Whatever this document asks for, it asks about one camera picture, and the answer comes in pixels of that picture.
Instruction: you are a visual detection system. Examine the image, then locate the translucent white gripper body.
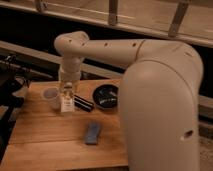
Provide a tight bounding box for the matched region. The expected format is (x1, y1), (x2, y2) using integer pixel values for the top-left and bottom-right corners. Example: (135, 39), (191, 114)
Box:
(58, 66), (81, 93)

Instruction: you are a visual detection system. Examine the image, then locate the white plastic bottle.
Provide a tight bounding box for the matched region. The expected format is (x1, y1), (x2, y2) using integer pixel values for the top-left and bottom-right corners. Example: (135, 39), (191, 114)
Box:
(61, 82), (75, 113)

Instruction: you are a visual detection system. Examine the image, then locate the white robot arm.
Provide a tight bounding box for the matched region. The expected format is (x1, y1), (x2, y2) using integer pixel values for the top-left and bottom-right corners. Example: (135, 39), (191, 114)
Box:
(54, 31), (203, 171)

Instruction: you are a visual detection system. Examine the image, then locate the black ceramic bowl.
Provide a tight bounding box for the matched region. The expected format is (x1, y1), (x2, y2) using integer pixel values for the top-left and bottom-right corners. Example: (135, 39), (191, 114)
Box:
(92, 84), (118, 110)

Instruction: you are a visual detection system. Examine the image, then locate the translucent plastic cup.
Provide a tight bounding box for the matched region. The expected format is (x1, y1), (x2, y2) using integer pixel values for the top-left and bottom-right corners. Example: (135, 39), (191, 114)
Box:
(41, 87), (60, 110)

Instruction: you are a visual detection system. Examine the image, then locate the black white striped box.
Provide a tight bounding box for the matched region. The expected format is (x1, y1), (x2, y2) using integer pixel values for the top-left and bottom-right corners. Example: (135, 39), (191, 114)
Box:
(74, 95), (94, 112)

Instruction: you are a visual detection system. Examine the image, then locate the black equipment at left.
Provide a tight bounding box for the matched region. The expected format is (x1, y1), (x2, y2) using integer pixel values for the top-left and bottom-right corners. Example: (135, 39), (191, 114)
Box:
(0, 55), (30, 162)

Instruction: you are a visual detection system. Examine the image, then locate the blue sponge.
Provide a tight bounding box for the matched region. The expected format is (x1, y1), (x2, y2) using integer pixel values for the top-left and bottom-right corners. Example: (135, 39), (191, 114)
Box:
(85, 122), (101, 145)

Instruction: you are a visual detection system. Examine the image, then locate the wooden railing frame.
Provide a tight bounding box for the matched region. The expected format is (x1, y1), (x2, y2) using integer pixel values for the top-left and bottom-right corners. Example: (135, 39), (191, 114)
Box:
(0, 0), (213, 48)

